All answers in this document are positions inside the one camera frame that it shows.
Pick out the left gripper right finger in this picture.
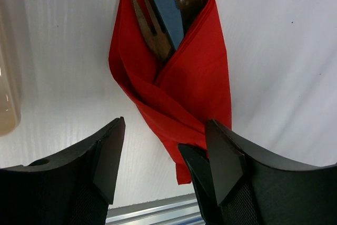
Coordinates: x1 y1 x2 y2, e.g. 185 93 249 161
205 120 336 224

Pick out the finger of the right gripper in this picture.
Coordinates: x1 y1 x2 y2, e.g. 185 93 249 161
178 144 224 224

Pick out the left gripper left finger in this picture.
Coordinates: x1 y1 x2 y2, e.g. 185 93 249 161
1 117 125 224

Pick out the red paper napkin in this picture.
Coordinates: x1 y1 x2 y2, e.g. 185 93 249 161
108 0 232 184

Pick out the blue knife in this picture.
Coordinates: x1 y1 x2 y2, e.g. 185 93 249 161
154 0 184 51

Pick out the wooden fork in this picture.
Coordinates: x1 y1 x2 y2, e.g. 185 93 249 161
131 0 174 64

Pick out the aluminium front rail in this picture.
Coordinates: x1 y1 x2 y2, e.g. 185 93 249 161
106 193 205 225

